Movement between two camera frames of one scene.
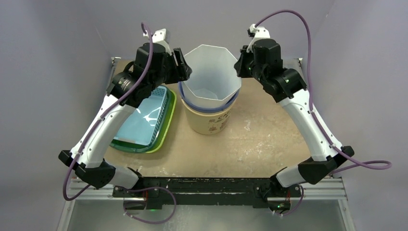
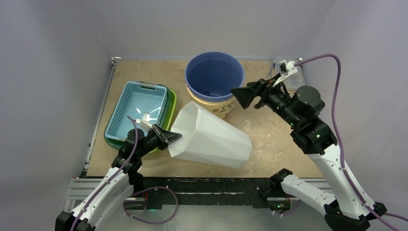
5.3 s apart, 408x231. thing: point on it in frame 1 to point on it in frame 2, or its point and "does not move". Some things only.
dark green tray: (128, 147) does not move
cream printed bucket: (210, 122) to (221, 110)
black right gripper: (243, 63) to (262, 94)
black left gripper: (181, 72) to (165, 137)
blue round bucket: (226, 107) to (211, 76)
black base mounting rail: (263, 192) does not move
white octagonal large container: (213, 82) to (207, 138)
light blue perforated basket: (143, 125) does not move
